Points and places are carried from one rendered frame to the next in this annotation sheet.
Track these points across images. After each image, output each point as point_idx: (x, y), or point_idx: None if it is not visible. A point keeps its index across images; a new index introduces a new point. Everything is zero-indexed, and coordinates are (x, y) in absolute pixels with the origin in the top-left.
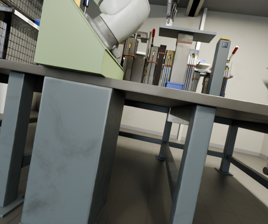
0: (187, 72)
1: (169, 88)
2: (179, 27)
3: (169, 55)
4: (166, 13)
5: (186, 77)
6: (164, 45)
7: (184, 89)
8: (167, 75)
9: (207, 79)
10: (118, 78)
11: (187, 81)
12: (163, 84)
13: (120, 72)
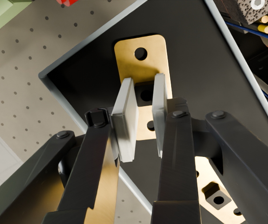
0: None
1: (9, 146)
2: (131, 190)
3: None
4: (39, 150)
5: None
6: (241, 9)
7: (260, 85)
8: (238, 27)
9: None
10: None
11: (267, 99)
12: (224, 17)
13: None
